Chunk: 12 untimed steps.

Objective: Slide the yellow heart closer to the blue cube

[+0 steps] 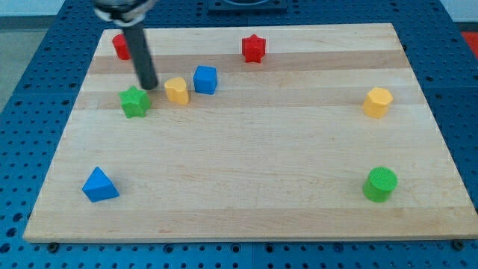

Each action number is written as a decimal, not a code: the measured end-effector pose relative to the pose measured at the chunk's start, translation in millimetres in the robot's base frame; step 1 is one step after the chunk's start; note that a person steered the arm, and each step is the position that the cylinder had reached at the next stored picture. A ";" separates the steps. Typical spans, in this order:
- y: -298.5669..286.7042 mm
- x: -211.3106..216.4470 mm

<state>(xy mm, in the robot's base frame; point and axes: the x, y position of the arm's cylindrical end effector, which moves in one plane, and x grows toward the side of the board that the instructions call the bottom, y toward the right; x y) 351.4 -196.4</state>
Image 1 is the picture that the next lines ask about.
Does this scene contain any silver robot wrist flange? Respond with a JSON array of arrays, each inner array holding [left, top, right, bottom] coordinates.
[[93, 0, 156, 26]]

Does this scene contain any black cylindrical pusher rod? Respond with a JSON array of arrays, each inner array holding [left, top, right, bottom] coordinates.
[[122, 22, 158, 90]]

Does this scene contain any yellow heart block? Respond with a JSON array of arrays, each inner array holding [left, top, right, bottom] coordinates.
[[164, 77, 189, 105]]

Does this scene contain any blue cube block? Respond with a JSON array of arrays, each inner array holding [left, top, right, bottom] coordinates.
[[193, 66, 217, 95]]

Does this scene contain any red cylinder block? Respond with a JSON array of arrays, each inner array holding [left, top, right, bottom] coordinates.
[[112, 34, 131, 60]]

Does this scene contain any green star block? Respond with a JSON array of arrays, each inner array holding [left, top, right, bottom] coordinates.
[[118, 86, 151, 118]]

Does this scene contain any red star block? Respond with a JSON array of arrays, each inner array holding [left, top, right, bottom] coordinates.
[[242, 34, 267, 63]]

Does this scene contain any wooden board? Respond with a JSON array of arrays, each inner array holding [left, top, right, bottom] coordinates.
[[23, 23, 477, 243]]

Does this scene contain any blue triangle block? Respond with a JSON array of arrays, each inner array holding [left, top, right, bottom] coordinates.
[[82, 167, 120, 202]]

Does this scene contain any yellow hexagon block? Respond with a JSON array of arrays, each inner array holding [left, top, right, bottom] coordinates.
[[362, 87, 394, 119]]

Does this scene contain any green cylinder block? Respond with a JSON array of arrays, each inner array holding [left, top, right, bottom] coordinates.
[[362, 167, 398, 202]]

